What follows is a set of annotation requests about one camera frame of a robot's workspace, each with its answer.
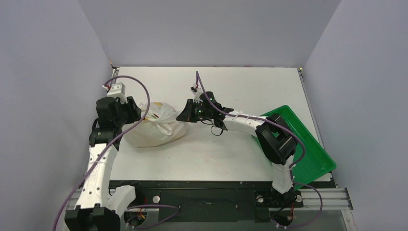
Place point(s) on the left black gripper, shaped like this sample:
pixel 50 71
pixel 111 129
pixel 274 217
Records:
pixel 134 111

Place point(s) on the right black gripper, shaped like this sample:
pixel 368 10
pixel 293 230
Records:
pixel 190 110

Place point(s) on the white plastic bag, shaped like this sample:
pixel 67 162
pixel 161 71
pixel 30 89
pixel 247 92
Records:
pixel 159 127

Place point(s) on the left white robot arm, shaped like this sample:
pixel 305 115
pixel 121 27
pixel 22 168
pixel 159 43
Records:
pixel 93 211

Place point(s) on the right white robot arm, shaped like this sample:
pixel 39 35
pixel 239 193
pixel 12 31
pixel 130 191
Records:
pixel 274 136

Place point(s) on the green plastic tray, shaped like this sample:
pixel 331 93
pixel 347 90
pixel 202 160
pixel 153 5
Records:
pixel 316 165

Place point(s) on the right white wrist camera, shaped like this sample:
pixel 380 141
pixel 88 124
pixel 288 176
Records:
pixel 197 91

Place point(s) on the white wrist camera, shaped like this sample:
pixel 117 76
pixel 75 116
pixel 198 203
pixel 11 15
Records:
pixel 197 91
pixel 117 91

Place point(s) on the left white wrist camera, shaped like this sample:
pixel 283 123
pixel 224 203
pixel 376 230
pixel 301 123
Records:
pixel 117 91

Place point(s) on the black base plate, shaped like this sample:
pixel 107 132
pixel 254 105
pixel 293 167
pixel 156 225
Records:
pixel 207 216

